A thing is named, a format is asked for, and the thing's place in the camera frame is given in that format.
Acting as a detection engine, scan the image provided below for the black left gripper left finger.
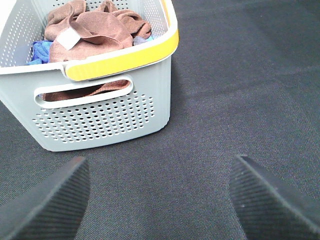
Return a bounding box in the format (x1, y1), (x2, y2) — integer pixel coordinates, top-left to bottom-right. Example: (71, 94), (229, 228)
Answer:
(0, 156), (90, 240)

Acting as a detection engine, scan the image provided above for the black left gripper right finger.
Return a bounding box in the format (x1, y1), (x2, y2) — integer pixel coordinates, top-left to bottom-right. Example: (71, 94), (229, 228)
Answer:
(229, 155), (320, 240)

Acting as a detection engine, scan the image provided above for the brown microfibre towel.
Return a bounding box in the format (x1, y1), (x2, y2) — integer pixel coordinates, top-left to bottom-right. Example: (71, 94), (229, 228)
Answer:
(44, 0), (152, 63)

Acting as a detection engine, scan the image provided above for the grey perforated laundry basket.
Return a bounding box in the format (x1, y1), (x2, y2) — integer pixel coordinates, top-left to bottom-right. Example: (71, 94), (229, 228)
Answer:
(0, 0), (179, 152)

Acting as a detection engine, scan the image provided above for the blue cloth in basket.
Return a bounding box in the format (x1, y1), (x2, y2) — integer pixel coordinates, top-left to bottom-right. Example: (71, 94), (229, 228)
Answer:
(27, 40), (53, 66)

